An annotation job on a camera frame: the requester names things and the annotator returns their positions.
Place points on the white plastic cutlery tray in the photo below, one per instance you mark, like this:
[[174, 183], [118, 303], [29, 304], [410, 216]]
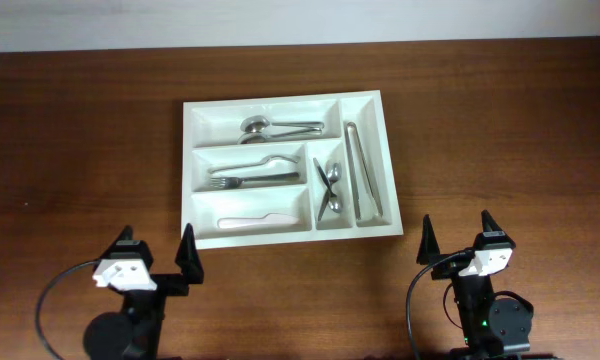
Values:
[[321, 197]]

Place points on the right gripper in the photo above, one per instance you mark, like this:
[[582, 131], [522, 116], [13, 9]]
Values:
[[428, 247]]

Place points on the metal fork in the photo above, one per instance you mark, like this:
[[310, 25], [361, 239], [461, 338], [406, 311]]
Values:
[[265, 160], [227, 182]]

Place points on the metal tongs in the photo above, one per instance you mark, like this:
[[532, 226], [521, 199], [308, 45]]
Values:
[[360, 175]]

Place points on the small teaspoon bowl down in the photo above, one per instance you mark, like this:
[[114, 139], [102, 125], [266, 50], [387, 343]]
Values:
[[330, 192]]

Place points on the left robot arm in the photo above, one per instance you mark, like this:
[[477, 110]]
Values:
[[134, 331]]

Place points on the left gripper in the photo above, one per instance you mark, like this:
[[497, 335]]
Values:
[[191, 267]]

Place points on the pink plastic knife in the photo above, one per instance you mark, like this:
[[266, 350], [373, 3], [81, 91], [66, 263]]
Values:
[[271, 219]]

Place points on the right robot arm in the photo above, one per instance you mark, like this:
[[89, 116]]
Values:
[[495, 325]]

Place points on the large spoon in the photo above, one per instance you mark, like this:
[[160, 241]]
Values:
[[258, 123], [261, 137]]

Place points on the small teaspoon bowl up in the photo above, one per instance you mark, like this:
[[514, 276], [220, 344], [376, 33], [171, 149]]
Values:
[[330, 185]]

